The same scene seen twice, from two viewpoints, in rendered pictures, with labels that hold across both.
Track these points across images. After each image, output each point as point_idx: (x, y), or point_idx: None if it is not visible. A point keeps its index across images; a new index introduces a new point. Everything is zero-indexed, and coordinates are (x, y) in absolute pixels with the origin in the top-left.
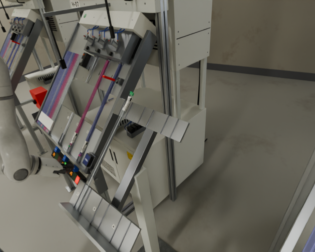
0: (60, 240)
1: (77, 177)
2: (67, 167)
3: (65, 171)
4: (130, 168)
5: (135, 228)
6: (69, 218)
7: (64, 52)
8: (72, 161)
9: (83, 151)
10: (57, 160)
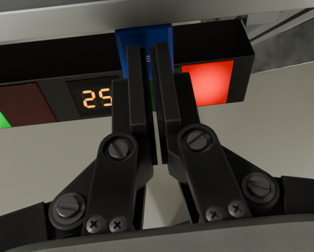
0: (76, 175)
1: (197, 76)
2: (199, 121)
3: (31, 124)
4: None
5: None
6: (30, 136)
7: None
8: (86, 25)
9: None
10: (63, 250)
